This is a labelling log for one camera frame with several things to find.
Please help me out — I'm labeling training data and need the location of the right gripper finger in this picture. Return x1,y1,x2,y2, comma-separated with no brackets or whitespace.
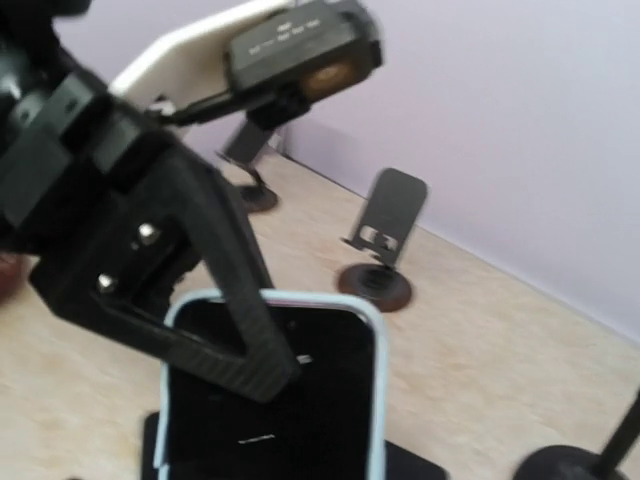
141,410,448,480

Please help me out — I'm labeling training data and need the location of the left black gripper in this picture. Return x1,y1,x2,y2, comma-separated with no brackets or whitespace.
0,69,201,321

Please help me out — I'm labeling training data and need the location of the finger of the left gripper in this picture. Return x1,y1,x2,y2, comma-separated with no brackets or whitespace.
95,149,299,403

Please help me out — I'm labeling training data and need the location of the light blue case phone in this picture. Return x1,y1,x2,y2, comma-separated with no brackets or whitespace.
152,288,390,480

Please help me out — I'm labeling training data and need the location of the black gooseneck phone stand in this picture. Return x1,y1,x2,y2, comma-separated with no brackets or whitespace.
512,395,639,480

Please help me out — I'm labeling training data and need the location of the clear case phone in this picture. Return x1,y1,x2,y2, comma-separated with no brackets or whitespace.
219,120,281,169

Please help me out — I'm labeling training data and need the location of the folding phone stand wood base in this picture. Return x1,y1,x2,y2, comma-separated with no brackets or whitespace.
214,149,280,214

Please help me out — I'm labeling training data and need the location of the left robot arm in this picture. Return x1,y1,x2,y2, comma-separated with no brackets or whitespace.
1,1,299,403

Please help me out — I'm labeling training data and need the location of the red patterned round tin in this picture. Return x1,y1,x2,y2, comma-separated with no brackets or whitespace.
0,252,25,303

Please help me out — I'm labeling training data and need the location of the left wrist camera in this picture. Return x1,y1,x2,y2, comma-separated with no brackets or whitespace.
109,1,383,129

